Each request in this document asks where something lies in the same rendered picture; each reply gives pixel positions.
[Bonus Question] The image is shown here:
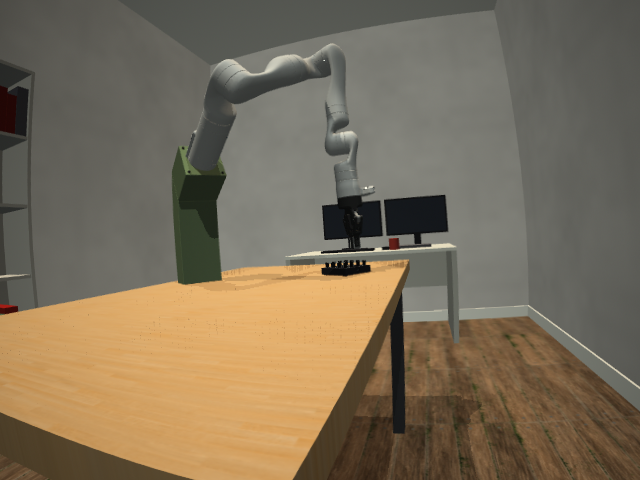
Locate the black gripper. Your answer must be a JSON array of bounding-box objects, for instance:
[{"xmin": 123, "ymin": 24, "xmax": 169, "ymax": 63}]
[{"xmin": 337, "ymin": 195, "xmax": 363, "ymax": 249}]

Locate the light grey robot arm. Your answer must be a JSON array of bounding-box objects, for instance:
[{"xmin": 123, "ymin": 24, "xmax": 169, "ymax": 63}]
[{"xmin": 186, "ymin": 44, "xmax": 375, "ymax": 199}]

